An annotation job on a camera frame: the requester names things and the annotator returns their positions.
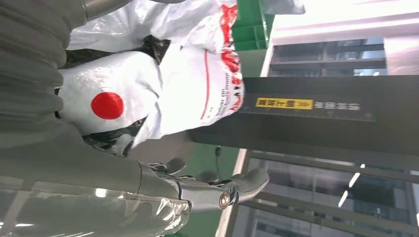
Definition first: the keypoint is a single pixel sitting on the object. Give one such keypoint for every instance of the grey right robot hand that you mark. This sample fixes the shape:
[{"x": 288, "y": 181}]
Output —
[{"x": 82, "y": 183}]

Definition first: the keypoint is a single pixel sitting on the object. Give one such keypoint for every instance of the green plastic crate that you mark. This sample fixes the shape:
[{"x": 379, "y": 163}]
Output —
[{"x": 250, "y": 32}]

